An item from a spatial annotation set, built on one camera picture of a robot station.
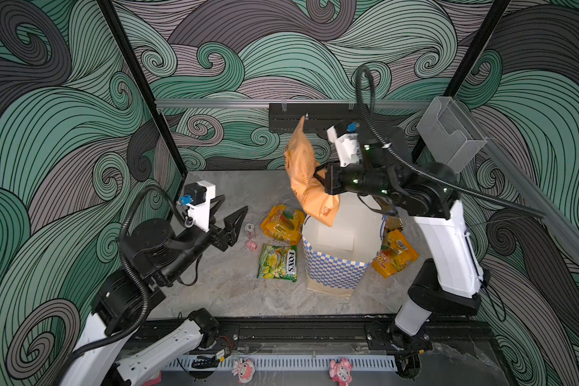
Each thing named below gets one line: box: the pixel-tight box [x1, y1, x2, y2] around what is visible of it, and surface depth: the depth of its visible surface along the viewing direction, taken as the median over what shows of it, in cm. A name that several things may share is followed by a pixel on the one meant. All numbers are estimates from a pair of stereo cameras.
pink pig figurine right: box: [328, 357, 354, 386], surface depth 66 cm
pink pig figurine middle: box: [231, 358, 256, 384], surface depth 67 cm
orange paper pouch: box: [283, 115, 341, 228], surface depth 51 cm
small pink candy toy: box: [244, 222, 259, 251], surface depth 94 cm
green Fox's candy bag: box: [257, 242, 298, 283], surface depth 89 cm
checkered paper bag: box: [302, 193, 385, 299], surface depth 72 cm
